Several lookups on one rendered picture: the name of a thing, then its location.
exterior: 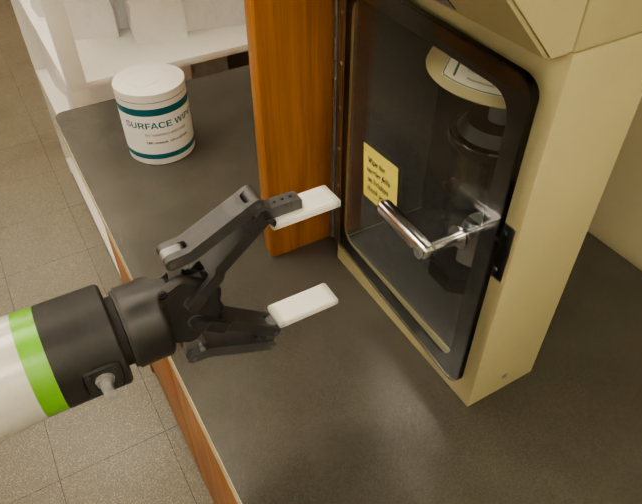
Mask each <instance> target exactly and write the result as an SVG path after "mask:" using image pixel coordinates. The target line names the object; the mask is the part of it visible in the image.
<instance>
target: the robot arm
mask: <svg viewBox="0 0 642 504"><path fill-rule="evenodd" d="M245 202H246V203H245ZM340 205H341V200H340V199H339V198H338V197H337V196H336V195H335V194H334V193H333V192H332V191H331V190H330V189H329V188H328V187H327V186H326V185H322V186H319V187H316V188H313V189H311V190H308V191H305V192H302V193H299V194H297V193H296V192H295V191H289V192H286V193H283V194H280V195H277V196H274V197H271V198H268V199H265V200H262V199H261V197H260V196H259V195H258V194H257V192H256V191H255V190H254V189H253V188H252V186H250V185H245V186H243V187H242V188H241V189H239V190H238V191H237V192H235V193H234V194H233V195H232V196H230V197H229V198H228V199H226V200H225V201H224V202H223V203H221V204H220V205H219V206H217V207H216V208H215V209H213V210H212V211H211V212H210V213H208V214H207V215H206V216H204V217H203V218H202V219H201V220H199V221H198V222H197V223H195V224H194V225H193V226H191V227H190V228H189V229H188V230H186V231H185V232H184V233H182V234H181V235H180V236H178V237H175V238H173V239H171V240H168V241H166V242H163V243H161V244H159V245H158V246H157V248H156V252H157V254H158V256H159V258H160V259H161V261H162V263H163V265H164V267H165V269H166V272H165V273H163V274H162V275H161V276H159V277H157V278H154V279H151V278H147V277H140V278H137V279H134V280H132V281H129V282H126V283H123V284H121V285H118V286H115V287H112V288H111V291H109V292H108V294H109V296H108V297H105V298H103V297H102V294H101V292H100V290H99V288H98V286H97V285H95V284H92V285H89V286H86V287H83V288H81V289H78V290H75V291H72V292H69V293H67V294H64V295H61V296H58V297H55V298H53V299H50V300H47V301H44V302H41V303H38V304H36V305H33V306H30V307H27V308H24V309H21V310H19V311H16V312H13V313H10V314H7V315H4V316H1V317H0V444H1V443H2V442H4V441H6V440H7V439H9V438H11V437H12V436H14V435H16V434H18V433H19V432H21V431H23V430H25V429H27V428H29V427H31V426H33V425H35V424H37V423H39V422H41V421H43V420H45V419H47V418H50V417H52V416H55V415H57V414H59V413H62V412H64V411H66V410H69V409H71V408H73V407H76V406H78V405H80V404H83V403H85V402H87V401H90V400H92V399H95V398H97V397H99V396H102V395H104V397H105V399H107V400H110V399H113V398H115V397H116V395H117V392H116V389H118V388H120V387H123V386H125V385H127V384H130V383H132V381H133V379H134V378H133V374H132V371H131V369H130V366H129V365H132V364H134V363H135V364H136V365H137V367H139V366H141V367H145V366H147V365H150V364H152V363H154V362H157V361H159V360H162V359H164V358H166V357H169V356H171V355H173V354H174V353H175V351H176V344H178V343H180V346H181V348H182V350H183V352H184V354H185V356H186V358H187V360H188V362H189V363H196V362H198V361H201V360H204V359H206V358H209V357H214V356H223V355H231V354H240V353H249V352H258V351H266V350H271V349H273V348H274V347H275V346H276V342H275V341H274V340H275V337H276V336H277V335H278V334H279V333H280V332H281V330H282V329H284V328H287V327H289V326H291V325H293V324H296V323H298V322H300V321H302V320H304V319H305V318H306V317H308V316H310V315H313V314H315V313H317V312H320V311H322V310H324V309H327V308H329V307H331V306H334V305H336V304H338V299H337V297H336V296H335V295H334V294H333V292H332V291H331V290H330V289H329V287H328V286H327V285H326V284H325V283H322V284H320V285H317V286H315V287H313V288H310V289H308V290H305V291H303V292H300V293H298V294H296V295H293V296H291V297H288V298H286V299H283V300H281V301H279V302H276V303H274V304H271V305H269V306H268V310H267V309H265V310H266V312H265V311H263V312H260V311H254V310H248V309H242V308H236V307H230V306H224V305H223V303H222V302H221V300H220V298H221V287H220V286H219V285H220V284H221V283H222V282H223V280H224V278H225V273H226V271H227V270H228V269H229V268H230V267H231V266H232V265H233V264H234V263H235V261H236V260H237V259H238V258H239V257H240V256H241V255H242V254H243V253H244V252H245V250H246V249H247V248H248V247H249V246H250V245H251V244H252V243H253V242H254V241H255V239H256V238H257V237H258V236H259V235H260V234H261V233H262V232H263V231H264V230H265V228H266V227H267V226H268V225H269V226H270V227H271V228H272V230H277V229H280V228H282V227H285V226H288V225H291V224H293V223H296V222H299V221H302V220H304V219H307V218H310V217H313V216H316V215H318V214H321V213H324V212H327V211H329V210H332V209H335V208H338V207H340ZM255 217H256V219H255V220H254V221H253V219H254V218H255ZM189 264H190V265H189ZM204 268H205V270H206V271H207V272H206V271H202V270H203V269H204ZM268 311H269V312H268ZM270 314H271V315H270ZM205 331H206V332H205ZM257 338H259V339H260V340H257Z"/></svg>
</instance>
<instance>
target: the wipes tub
mask: <svg viewBox="0 0 642 504"><path fill-rule="evenodd" d="M112 87H113V91H114V95H115V99H116V103H117V107H118V111H119V114H120V118H121V122H122V126H123V129H124V133H125V137H126V141H127V144H128V148H129V151H130V154H131V155H132V157H133V158H134V159H136V160H138V161H140V162H143V163H146V164H153V165H160V164H168V163H172V162H175V161H178V160H180V159H182V158H184V157H185V156H187V155H188V154H189V153H190V152H191V151H192V150H193V148H194V146H195V140H194V132H193V125H192V119H191V113H190V107H189V101H188V94H187V88H186V83H185V77H184V73H183V71H182V70H181V69H180V68H178V67H176V66H174V65H170V64H166V63H143V64H138V65H134V66H131V67H128V68H126V69H124V70H122V71H120V72H119V73H118V74H116V75H115V76H114V78H113V79H112Z"/></svg>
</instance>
